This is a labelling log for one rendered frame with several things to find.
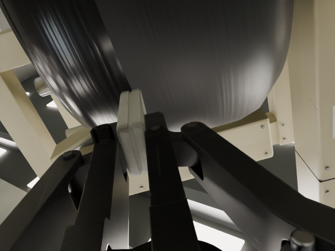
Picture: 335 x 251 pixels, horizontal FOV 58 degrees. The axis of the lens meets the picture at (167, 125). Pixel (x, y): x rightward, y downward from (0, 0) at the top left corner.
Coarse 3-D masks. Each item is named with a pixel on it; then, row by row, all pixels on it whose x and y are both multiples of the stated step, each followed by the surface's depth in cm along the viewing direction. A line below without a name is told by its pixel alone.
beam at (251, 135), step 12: (240, 120) 89; (252, 120) 88; (264, 120) 87; (216, 132) 88; (228, 132) 88; (240, 132) 88; (252, 132) 88; (264, 132) 89; (240, 144) 90; (252, 144) 91; (264, 144) 91; (252, 156) 93; (264, 156) 93; (180, 168) 93; (132, 180) 94; (144, 180) 94; (132, 192) 97
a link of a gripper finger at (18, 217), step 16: (64, 160) 14; (80, 160) 15; (48, 176) 13; (64, 176) 13; (32, 192) 12; (48, 192) 12; (64, 192) 13; (16, 208) 11; (32, 208) 11; (48, 208) 12; (64, 208) 13; (0, 224) 11; (16, 224) 11; (32, 224) 11; (48, 224) 12; (64, 224) 13; (0, 240) 10; (16, 240) 10; (32, 240) 11; (48, 240) 11
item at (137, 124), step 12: (132, 96) 20; (132, 108) 18; (144, 108) 21; (132, 120) 16; (144, 120) 17; (132, 132) 16; (144, 132) 16; (144, 144) 16; (144, 156) 16; (144, 168) 17
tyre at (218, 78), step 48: (0, 0) 28; (48, 0) 25; (96, 0) 26; (144, 0) 26; (192, 0) 26; (240, 0) 27; (288, 0) 30; (48, 48) 28; (96, 48) 28; (144, 48) 28; (192, 48) 29; (240, 48) 30; (288, 48) 36; (96, 96) 32; (144, 96) 32; (192, 96) 34; (240, 96) 36
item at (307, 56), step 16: (304, 0) 49; (320, 0) 46; (304, 16) 50; (320, 16) 47; (304, 32) 52; (320, 32) 48; (304, 48) 54; (320, 48) 50; (288, 64) 64; (304, 64) 56; (320, 64) 51; (304, 80) 58; (320, 80) 53; (304, 96) 60; (320, 96) 54; (304, 112) 62; (320, 112) 56; (304, 128) 65; (320, 128) 58; (304, 144) 68; (320, 144) 60; (304, 160) 71; (320, 160) 62; (304, 176) 74; (320, 176) 64; (304, 192) 78; (320, 192) 67
